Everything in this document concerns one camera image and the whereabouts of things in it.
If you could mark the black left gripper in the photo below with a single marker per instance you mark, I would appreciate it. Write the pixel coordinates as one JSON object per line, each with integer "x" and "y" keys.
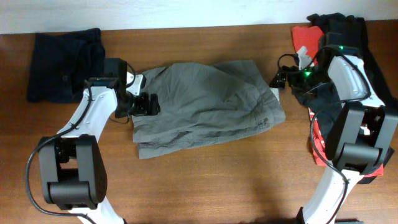
{"x": 142, "y": 108}

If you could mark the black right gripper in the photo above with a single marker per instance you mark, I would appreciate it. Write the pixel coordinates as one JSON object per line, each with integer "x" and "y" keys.
{"x": 282, "y": 73}

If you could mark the grey cargo shorts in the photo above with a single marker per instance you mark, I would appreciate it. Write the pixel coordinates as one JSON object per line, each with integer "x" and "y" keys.
{"x": 202, "y": 105}

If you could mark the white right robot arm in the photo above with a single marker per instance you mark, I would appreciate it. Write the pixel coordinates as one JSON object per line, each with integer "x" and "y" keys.
{"x": 359, "y": 140}

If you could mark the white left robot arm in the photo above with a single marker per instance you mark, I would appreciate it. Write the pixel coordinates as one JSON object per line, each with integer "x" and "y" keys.
{"x": 71, "y": 167}

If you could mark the black garment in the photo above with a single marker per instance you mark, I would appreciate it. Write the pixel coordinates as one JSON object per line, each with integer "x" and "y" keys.
{"x": 348, "y": 31}

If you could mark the red garment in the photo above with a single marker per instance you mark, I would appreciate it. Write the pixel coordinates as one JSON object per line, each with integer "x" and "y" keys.
{"x": 309, "y": 37}

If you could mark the dark navy folded garment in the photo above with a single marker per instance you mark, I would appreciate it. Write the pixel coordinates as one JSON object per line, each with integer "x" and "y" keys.
{"x": 61, "y": 64}

